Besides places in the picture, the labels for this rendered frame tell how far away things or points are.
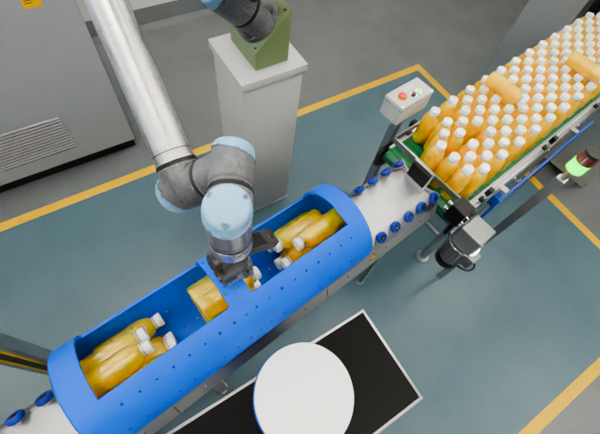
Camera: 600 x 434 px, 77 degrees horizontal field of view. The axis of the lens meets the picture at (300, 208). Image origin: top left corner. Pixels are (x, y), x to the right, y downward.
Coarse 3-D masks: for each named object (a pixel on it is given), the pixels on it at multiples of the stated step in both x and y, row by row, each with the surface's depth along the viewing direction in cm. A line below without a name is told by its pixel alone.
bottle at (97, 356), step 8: (120, 336) 98; (128, 336) 98; (136, 336) 99; (112, 344) 96; (120, 344) 96; (128, 344) 97; (136, 344) 98; (96, 352) 95; (104, 352) 95; (112, 352) 95; (80, 360) 95; (88, 360) 94; (96, 360) 94; (88, 368) 93
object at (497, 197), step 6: (588, 126) 181; (576, 132) 182; (564, 144) 174; (558, 150) 171; (552, 156) 169; (546, 162) 167; (534, 174) 222; (522, 180) 160; (504, 186) 161; (516, 186) 158; (498, 192) 163; (504, 192) 160; (510, 192) 156; (492, 198) 163; (498, 198) 161; (492, 204) 165; (480, 210) 177; (492, 210) 211; (480, 216) 166
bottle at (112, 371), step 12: (132, 348) 92; (108, 360) 91; (120, 360) 90; (132, 360) 91; (144, 360) 94; (96, 372) 89; (108, 372) 89; (120, 372) 90; (132, 372) 92; (96, 384) 88; (108, 384) 89; (96, 396) 88
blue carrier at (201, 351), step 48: (336, 192) 114; (336, 240) 108; (240, 288) 96; (288, 288) 101; (96, 336) 102; (192, 336) 90; (240, 336) 96; (144, 384) 85; (192, 384) 93; (96, 432) 82
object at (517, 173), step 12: (588, 108) 195; (576, 120) 190; (564, 132) 185; (540, 156) 257; (516, 168) 170; (528, 168) 269; (504, 180) 166; (516, 180) 282; (480, 204) 168; (432, 228) 219; (444, 228) 211; (456, 228) 203; (432, 240) 224; (420, 252) 244
